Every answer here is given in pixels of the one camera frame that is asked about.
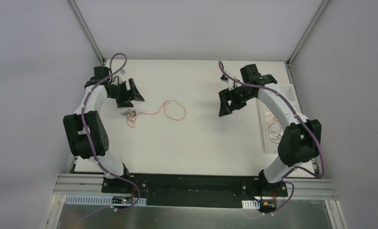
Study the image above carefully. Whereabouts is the white foam compartment tray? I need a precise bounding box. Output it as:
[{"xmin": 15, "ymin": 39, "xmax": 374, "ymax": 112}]
[{"xmin": 257, "ymin": 83, "xmax": 309, "ymax": 155}]

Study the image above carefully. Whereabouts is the white slotted cable duct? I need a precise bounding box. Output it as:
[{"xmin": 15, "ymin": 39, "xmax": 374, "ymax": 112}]
[
  {"xmin": 242, "ymin": 200, "xmax": 260, "ymax": 209},
  {"xmin": 64, "ymin": 195, "xmax": 136, "ymax": 207}
]

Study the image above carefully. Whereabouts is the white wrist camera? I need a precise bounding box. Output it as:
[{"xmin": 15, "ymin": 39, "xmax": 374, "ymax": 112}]
[
  {"xmin": 220, "ymin": 70, "xmax": 238, "ymax": 91},
  {"xmin": 112, "ymin": 69, "xmax": 126, "ymax": 85}
]

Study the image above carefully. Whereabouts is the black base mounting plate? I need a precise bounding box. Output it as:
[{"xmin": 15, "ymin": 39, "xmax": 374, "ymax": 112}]
[{"xmin": 102, "ymin": 173, "xmax": 288, "ymax": 208}]

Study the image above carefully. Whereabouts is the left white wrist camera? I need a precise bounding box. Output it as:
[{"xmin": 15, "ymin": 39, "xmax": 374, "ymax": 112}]
[{"xmin": 112, "ymin": 69, "xmax": 126, "ymax": 85}]

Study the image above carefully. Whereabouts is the aluminium corner post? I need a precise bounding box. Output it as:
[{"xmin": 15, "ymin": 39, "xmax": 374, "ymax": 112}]
[
  {"xmin": 66, "ymin": 0, "xmax": 105, "ymax": 64},
  {"xmin": 287, "ymin": 0, "xmax": 331, "ymax": 67}
]

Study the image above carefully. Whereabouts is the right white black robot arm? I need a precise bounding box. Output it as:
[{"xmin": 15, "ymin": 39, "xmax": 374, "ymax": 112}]
[{"xmin": 218, "ymin": 61, "xmax": 322, "ymax": 196}]

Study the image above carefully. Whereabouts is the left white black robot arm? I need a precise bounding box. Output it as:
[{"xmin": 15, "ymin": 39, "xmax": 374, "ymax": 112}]
[{"xmin": 63, "ymin": 66, "xmax": 144, "ymax": 193}]

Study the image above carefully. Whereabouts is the left green controller board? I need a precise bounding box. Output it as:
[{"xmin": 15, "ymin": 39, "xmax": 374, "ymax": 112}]
[{"xmin": 112, "ymin": 196, "xmax": 134, "ymax": 205}]

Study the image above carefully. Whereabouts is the aluminium front frame rail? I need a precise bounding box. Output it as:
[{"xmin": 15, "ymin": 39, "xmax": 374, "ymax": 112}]
[{"xmin": 53, "ymin": 174, "xmax": 338, "ymax": 200}]

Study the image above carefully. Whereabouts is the right white slotted cable duct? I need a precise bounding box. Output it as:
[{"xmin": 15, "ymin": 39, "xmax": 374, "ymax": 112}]
[{"xmin": 242, "ymin": 200, "xmax": 260, "ymax": 209}]

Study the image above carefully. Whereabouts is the left white slotted cable duct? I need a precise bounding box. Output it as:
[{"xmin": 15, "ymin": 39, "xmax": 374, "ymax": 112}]
[{"xmin": 64, "ymin": 195, "xmax": 136, "ymax": 207}]

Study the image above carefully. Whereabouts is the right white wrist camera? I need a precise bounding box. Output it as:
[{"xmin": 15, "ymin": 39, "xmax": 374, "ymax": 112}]
[{"xmin": 220, "ymin": 70, "xmax": 238, "ymax": 91}]

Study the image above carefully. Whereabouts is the left aluminium corner post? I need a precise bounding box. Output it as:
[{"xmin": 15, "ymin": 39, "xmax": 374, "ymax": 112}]
[{"xmin": 66, "ymin": 0, "xmax": 105, "ymax": 64}]

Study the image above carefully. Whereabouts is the right aluminium corner post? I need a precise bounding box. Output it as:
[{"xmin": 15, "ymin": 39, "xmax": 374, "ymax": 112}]
[{"xmin": 287, "ymin": 0, "xmax": 331, "ymax": 67}]

